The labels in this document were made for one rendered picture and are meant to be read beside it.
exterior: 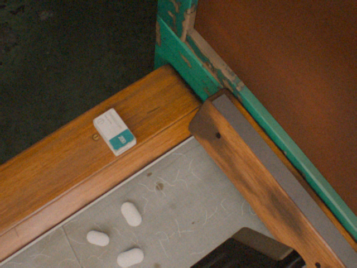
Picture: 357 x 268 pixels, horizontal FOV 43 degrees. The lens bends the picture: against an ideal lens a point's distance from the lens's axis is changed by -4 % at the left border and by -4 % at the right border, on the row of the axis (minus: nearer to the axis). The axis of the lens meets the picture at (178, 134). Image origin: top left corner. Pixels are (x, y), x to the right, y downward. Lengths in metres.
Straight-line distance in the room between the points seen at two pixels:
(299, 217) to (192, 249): 0.17
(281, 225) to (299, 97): 0.17
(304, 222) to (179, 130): 0.24
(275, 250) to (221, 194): 0.39
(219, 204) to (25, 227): 0.28
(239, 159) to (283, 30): 0.19
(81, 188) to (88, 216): 0.04
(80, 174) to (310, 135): 0.32
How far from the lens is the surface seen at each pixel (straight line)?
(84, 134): 0.69
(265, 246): 0.32
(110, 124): 0.67
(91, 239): 0.65
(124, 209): 0.66
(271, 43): 0.52
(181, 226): 0.67
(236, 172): 0.62
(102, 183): 0.68
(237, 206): 0.69
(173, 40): 0.70
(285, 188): 0.58
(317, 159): 0.58
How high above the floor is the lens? 1.39
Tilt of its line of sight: 66 degrees down
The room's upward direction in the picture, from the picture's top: 10 degrees clockwise
